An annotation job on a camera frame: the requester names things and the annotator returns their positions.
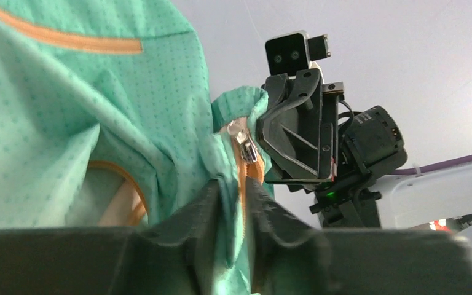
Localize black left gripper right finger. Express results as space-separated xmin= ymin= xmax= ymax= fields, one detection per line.
xmin=246 ymin=178 xmax=472 ymax=294

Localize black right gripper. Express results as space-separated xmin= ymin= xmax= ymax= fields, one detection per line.
xmin=256 ymin=69 xmax=407 ymax=227

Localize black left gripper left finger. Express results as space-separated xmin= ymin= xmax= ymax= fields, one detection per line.
xmin=0 ymin=180 xmax=221 ymax=294

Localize orange and teal jacket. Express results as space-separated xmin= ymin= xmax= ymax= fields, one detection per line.
xmin=0 ymin=1 xmax=271 ymax=294

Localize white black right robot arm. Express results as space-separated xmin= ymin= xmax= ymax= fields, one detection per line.
xmin=256 ymin=69 xmax=472 ymax=248

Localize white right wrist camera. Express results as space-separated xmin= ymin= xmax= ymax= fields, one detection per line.
xmin=265 ymin=31 xmax=331 ymax=76

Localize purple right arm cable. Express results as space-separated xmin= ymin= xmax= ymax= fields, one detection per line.
xmin=390 ymin=148 xmax=472 ymax=176

